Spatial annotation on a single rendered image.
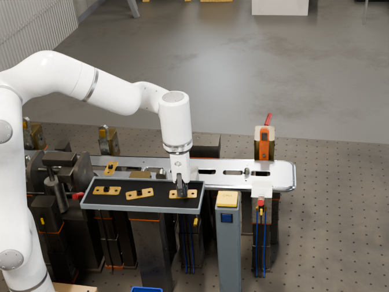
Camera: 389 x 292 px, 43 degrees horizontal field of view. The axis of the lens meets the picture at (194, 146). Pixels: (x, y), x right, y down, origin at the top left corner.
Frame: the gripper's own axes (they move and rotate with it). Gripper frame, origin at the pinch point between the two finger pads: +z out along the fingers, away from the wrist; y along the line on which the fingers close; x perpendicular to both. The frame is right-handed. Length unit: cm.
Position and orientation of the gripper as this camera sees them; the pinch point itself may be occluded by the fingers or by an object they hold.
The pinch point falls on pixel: (182, 188)
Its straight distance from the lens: 151.1
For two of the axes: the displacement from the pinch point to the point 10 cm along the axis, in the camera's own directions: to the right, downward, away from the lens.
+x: -10.0, 0.4, 0.6
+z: 0.6, 8.3, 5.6
